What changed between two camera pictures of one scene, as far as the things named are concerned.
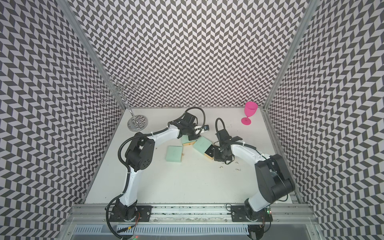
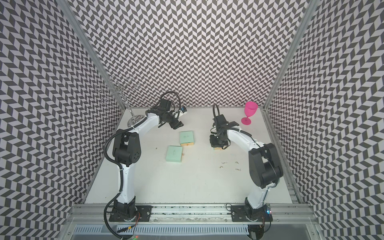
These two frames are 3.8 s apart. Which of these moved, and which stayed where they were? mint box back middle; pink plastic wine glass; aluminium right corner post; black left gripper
Moved: black left gripper
Stayed: pink plastic wine glass; mint box back middle; aluminium right corner post
